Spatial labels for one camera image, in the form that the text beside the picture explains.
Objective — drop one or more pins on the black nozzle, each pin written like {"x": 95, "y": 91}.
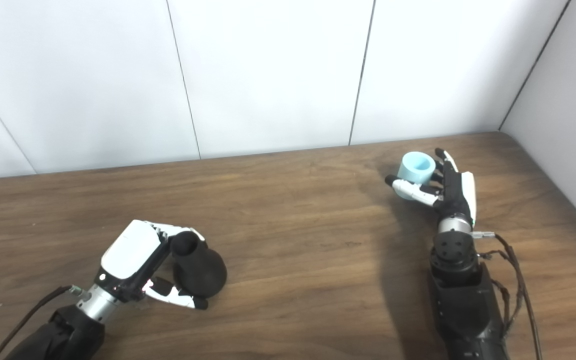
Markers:
{"x": 200, "y": 272}

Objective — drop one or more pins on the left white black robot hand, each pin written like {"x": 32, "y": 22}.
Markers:
{"x": 128, "y": 250}

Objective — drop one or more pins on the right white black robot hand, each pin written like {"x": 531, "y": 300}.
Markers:
{"x": 460, "y": 192}

